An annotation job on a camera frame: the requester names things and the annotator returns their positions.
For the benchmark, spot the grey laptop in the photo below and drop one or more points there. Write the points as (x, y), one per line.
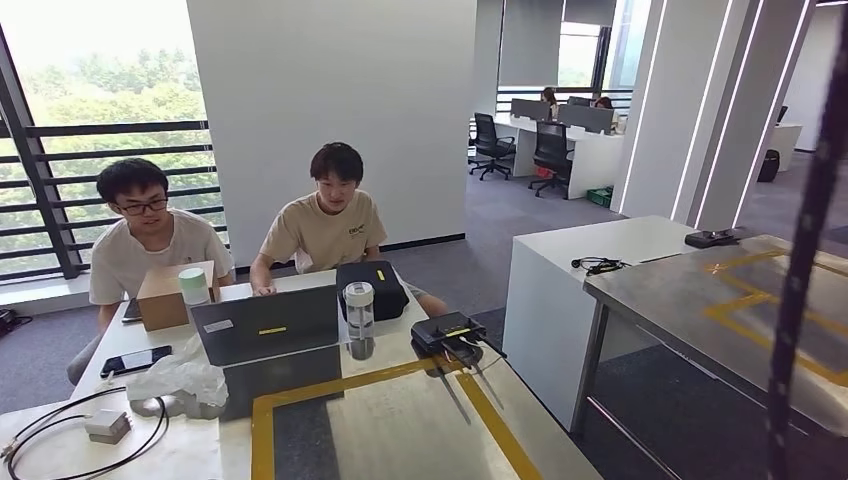
(298, 311)

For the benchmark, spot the white power adapter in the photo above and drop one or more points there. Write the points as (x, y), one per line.
(106, 424)

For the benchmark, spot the black window railing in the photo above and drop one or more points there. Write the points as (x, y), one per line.
(119, 127)

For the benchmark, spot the black handheld controller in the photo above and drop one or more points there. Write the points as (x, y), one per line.
(709, 240)

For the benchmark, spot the pale green tumbler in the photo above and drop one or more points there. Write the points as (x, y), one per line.
(194, 288)

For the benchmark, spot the white office desk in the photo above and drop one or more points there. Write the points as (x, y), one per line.
(788, 136)
(596, 159)

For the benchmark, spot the person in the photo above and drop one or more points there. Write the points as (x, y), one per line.
(324, 232)
(604, 102)
(549, 95)
(146, 258)

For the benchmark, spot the black office chair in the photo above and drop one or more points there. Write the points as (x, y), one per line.
(489, 132)
(550, 142)

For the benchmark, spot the green plastic crate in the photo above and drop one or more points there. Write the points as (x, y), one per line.
(599, 197)

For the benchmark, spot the brown cardboard box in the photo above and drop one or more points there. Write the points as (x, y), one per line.
(162, 305)

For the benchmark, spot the clear water bottle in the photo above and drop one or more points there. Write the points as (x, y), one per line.
(359, 318)

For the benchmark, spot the steel table with yellow tape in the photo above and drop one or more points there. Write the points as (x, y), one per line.
(662, 305)
(397, 430)

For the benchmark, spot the black router with antennas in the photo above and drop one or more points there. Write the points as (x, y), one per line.
(444, 331)

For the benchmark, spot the black smartphone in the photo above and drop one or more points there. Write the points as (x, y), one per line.
(132, 311)
(136, 361)

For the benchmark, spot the crumpled clear plastic bag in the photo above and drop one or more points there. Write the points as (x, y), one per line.
(179, 381)

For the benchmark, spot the white table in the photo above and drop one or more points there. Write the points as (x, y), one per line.
(543, 318)

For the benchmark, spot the black backpack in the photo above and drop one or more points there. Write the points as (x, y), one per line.
(768, 166)

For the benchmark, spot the black zip case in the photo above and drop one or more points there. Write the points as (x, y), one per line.
(391, 291)

